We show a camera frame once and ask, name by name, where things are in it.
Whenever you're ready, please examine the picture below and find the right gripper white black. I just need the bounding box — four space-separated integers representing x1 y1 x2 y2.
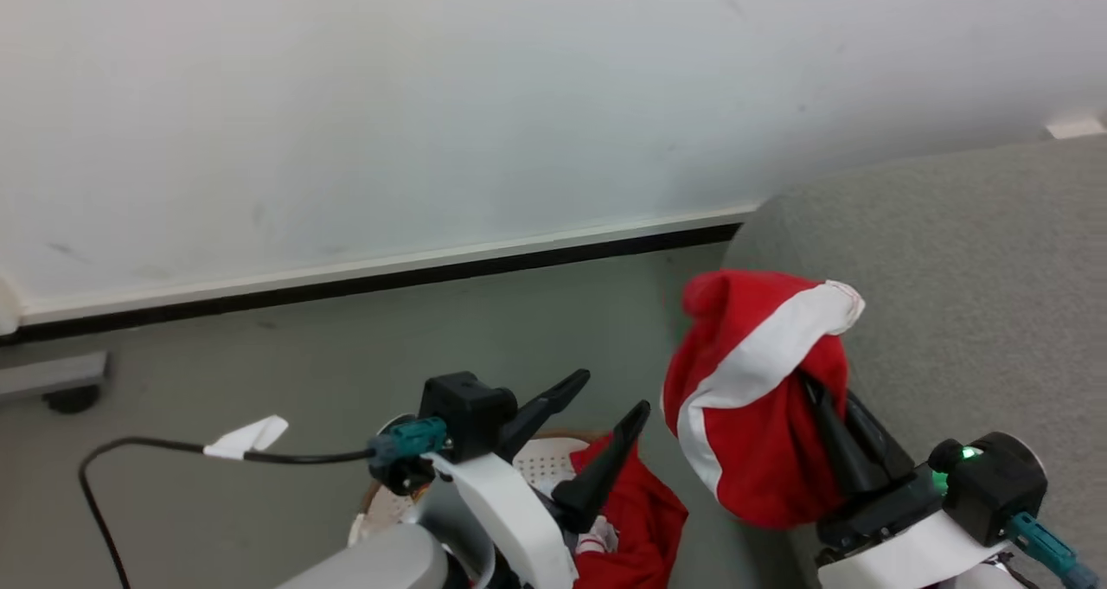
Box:
797 371 1014 589

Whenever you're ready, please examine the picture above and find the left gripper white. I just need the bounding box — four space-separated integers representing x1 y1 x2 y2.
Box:
422 368 652 589

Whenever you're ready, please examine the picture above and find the red garment with white stripe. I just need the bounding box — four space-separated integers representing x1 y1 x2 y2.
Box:
662 269 867 531

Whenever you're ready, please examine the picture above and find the plain red garment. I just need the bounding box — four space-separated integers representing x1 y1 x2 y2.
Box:
566 433 690 589

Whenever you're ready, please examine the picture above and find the white perforated laundry basket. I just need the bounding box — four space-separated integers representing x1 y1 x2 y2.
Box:
348 429 625 589

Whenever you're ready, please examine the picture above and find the grey fabric sofa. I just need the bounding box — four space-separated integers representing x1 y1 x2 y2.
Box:
720 134 1107 589

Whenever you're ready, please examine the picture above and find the white and black baseboard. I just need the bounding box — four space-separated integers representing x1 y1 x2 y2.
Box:
0 200 764 344

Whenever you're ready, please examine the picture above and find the black round floor pad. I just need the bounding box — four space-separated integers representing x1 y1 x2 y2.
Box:
42 384 103 415

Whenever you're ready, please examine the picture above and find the grey metal partition foot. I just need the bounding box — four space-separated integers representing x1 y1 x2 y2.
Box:
0 351 109 402

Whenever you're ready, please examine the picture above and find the left teal cable connector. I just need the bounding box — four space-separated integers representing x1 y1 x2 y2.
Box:
370 418 449 469

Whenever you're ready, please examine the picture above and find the teal cable connector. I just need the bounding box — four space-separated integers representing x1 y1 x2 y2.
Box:
370 418 449 469
1006 511 1104 589

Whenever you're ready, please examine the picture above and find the right teal cable connector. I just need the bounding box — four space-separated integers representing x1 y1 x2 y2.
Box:
1006 511 1104 589

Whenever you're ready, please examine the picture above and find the thin black cable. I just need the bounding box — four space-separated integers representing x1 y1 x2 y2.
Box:
78 436 381 589

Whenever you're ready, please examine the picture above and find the white tape cable tag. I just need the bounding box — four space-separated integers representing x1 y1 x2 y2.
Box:
203 415 289 460

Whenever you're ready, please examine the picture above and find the white plastic duct end piece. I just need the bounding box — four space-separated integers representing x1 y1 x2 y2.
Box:
1044 115 1107 140

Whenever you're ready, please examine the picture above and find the white plastic duct corner box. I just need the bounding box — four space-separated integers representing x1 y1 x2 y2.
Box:
0 276 25 337

